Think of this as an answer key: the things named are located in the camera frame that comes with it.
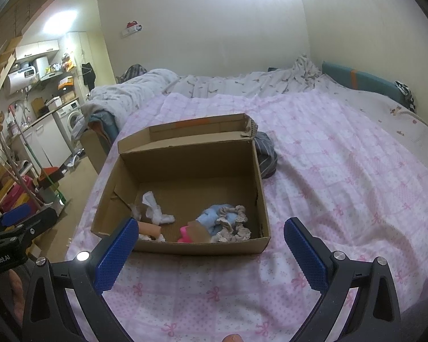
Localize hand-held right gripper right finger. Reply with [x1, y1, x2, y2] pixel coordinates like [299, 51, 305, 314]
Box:
[283, 217, 402, 342]

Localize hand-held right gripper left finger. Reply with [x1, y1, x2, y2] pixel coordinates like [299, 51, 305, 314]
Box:
[21, 217, 140, 342]

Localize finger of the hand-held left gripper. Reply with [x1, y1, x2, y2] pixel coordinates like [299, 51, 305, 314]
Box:
[0, 207, 58, 249]
[0, 203, 31, 236]

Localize white lace scrunchie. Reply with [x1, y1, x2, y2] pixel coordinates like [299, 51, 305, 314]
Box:
[141, 191, 175, 225]

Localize beige lace scrunchie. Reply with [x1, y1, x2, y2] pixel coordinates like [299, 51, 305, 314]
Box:
[210, 205, 252, 243]

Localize brown cardboard strip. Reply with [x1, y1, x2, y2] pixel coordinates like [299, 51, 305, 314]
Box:
[186, 220, 213, 243]

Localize brown cardboard box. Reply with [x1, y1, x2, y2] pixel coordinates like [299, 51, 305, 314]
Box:
[91, 113, 272, 255]

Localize person's left hand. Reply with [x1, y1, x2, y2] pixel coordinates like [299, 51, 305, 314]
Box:
[8, 266, 26, 329]

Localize red suitcase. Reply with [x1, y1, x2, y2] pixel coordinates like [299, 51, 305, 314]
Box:
[0, 176, 34, 214]

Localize white kitchen cabinet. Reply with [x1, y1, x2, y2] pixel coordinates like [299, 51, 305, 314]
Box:
[12, 114, 74, 168]

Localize blue fluffy scrunchie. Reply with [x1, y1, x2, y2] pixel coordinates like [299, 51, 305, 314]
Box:
[196, 204, 232, 237]

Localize white washing machine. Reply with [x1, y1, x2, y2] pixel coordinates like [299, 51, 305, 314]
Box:
[55, 100, 86, 141]

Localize dark striped cloth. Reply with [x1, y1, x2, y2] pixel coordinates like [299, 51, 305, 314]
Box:
[253, 131, 278, 179]

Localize white water heater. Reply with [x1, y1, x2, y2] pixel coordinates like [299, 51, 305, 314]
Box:
[3, 68, 40, 95]

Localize wooden staircase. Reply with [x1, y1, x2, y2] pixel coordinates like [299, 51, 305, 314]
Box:
[0, 36, 24, 115]

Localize black hanging garment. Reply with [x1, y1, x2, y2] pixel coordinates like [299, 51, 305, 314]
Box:
[81, 62, 97, 89]

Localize printed bedsheet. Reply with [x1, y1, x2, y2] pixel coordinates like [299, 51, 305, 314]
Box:
[321, 75, 428, 189]

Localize dark checked cloth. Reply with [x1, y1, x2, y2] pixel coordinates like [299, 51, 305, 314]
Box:
[116, 64, 150, 84]

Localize teal headboard cushion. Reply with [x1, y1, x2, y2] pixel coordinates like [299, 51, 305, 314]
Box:
[321, 61, 416, 111]

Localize black white patterned cloth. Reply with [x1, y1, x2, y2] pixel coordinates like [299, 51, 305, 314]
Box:
[394, 80, 418, 113]

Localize grey printed quilt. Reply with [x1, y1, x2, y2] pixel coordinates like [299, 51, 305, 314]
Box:
[80, 55, 325, 139]

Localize white wall cabinet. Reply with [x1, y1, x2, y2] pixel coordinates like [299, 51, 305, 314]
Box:
[14, 39, 61, 61]

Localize red white wall fixture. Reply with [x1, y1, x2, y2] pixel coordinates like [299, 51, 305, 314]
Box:
[121, 21, 143, 38]

